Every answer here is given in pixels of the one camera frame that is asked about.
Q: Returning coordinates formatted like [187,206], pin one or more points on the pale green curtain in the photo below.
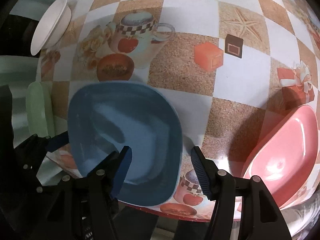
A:
[19,19]

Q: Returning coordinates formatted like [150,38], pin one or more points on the blue square plate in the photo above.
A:
[107,116]

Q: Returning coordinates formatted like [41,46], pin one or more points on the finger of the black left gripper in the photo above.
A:
[36,148]

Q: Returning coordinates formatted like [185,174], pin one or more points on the pink square plate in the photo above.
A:
[285,157]

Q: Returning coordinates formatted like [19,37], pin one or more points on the light green square plate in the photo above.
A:
[39,110]

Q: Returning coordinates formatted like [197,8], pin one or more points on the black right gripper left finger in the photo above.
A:
[106,181]

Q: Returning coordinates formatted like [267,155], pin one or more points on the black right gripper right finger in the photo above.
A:
[261,218]

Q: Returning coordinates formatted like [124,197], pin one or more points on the patterned checkered tablecloth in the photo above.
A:
[231,68]

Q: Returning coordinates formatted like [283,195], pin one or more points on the white foam bowl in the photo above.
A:
[51,26]

